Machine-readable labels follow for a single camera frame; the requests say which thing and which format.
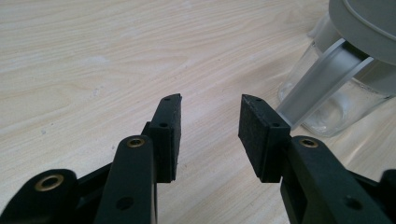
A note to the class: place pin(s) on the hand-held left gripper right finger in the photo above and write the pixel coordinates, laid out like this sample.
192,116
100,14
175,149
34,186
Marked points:
264,140

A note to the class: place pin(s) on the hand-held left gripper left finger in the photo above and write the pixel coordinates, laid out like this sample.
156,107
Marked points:
165,143

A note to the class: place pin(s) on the clear pitcher with grey lid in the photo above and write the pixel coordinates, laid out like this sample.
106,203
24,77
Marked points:
323,81

